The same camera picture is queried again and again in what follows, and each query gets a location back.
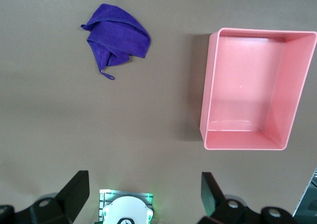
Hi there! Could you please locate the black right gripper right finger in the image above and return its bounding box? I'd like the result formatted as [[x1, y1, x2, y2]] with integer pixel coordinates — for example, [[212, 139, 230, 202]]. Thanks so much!
[[197, 171, 301, 224]]

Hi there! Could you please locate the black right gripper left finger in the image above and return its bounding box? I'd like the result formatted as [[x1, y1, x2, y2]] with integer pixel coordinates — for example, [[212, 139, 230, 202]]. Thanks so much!
[[0, 170, 90, 224]]

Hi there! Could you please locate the purple microfibre cloth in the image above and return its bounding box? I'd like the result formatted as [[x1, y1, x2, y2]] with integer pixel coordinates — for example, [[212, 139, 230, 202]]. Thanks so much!
[[80, 2, 152, 81]]

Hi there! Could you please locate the pink plastic bin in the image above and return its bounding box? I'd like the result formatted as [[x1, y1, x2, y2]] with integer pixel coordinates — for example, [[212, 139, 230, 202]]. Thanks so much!
[[199, 27, 317, 152]]

